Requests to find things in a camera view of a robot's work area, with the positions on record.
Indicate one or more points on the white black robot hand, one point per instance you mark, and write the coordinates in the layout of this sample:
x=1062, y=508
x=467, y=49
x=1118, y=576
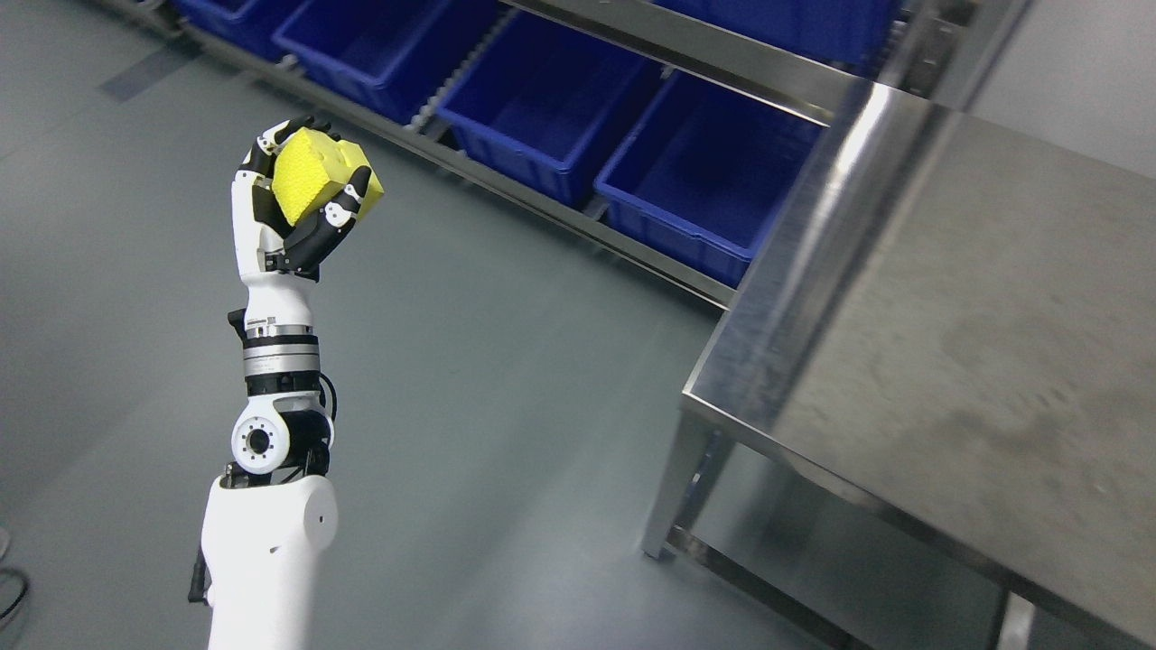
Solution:
x=279, y=261

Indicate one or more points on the yellow foam block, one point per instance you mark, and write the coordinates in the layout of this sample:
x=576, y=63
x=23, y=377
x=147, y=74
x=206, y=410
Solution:
x=311, y=169

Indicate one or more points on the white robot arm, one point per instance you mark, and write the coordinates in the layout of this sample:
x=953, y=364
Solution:
x=271, y=514

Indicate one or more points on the metal shelf rack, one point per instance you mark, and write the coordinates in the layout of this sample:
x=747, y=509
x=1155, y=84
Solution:
x=936, y=50

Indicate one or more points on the blue plastic bin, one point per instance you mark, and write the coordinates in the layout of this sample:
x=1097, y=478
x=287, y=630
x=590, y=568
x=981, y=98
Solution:
x=389, y=56
x=250, y=25
x=546, y=106
x=845, y=33
x=702, y=175

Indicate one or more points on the stainless steel table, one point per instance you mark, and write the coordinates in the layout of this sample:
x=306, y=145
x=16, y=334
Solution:
x=950, y=326

